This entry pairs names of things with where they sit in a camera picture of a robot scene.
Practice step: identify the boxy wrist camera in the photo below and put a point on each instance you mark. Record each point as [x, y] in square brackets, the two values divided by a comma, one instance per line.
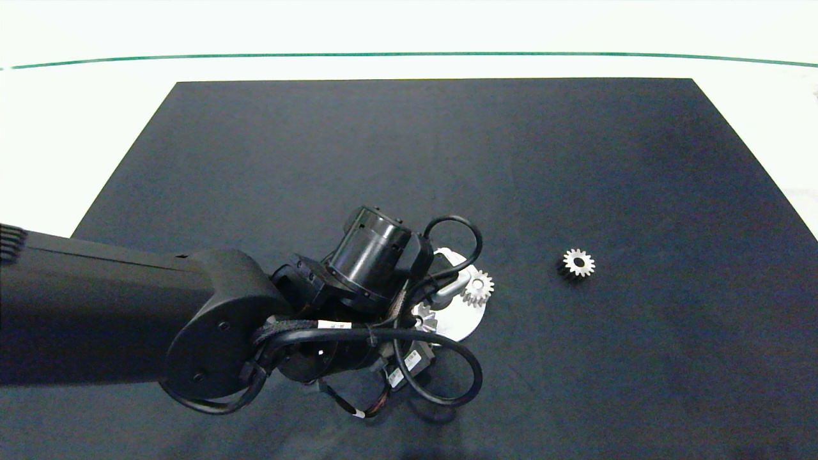
[414, 361]

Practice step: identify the round white pin plate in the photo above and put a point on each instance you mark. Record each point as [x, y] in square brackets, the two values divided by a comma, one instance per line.
[461, 319]

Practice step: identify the dark rectangular mat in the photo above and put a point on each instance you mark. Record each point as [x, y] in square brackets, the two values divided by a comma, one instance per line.
[575, 160]

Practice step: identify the small steel gear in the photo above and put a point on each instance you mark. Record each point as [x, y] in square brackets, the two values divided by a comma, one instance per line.
[483, 283]
[586, 268]

